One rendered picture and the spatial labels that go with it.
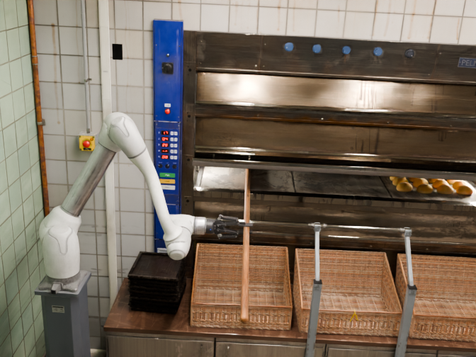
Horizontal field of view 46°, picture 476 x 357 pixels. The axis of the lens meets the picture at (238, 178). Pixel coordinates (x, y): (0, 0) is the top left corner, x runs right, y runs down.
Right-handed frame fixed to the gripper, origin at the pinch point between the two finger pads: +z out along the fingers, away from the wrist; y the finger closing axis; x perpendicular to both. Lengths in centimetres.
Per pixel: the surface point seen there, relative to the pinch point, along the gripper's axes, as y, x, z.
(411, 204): 3, -50, 98
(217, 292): 60, -35, -14
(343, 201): 3, -50, 58
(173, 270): 39, -20, -40
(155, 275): 39, -15, -49
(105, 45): -81, -49, -81
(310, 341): 60, 10, 37
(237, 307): 47.8, -0.4, -2.0
